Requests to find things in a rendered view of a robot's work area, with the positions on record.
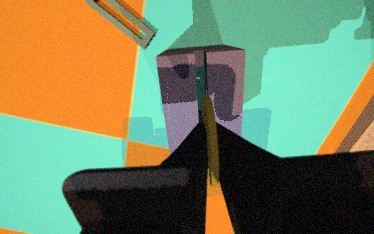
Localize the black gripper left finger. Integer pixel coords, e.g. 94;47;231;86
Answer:
62;122;208;234

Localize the grey box side wall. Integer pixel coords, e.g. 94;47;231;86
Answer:
161;45;236;123

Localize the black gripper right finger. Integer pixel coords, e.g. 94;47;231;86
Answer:
216;122;374;234

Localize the gold coin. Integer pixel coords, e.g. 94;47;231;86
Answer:
203;96;219;187

